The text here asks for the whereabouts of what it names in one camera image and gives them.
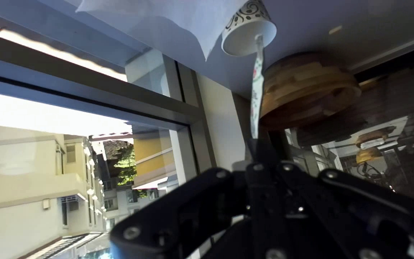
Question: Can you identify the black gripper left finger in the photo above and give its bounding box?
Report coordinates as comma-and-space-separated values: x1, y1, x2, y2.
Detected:
109, 135, 287, 259

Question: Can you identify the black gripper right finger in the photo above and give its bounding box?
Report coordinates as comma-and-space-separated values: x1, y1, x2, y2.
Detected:
263, 137, 414, 259

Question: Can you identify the wooden round bowl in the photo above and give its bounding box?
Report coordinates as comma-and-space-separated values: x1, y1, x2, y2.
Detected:
257, 50, 363, 132

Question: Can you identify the large white apartment building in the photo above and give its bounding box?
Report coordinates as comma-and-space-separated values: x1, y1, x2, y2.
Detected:
0, 122, 109, 259

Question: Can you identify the patterned white paper cup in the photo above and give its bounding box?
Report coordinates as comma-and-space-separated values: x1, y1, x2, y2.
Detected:
218, 0, 278, 59

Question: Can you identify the grey window frame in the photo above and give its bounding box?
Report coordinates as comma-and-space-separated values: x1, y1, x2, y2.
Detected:
0, 13, 255, 177

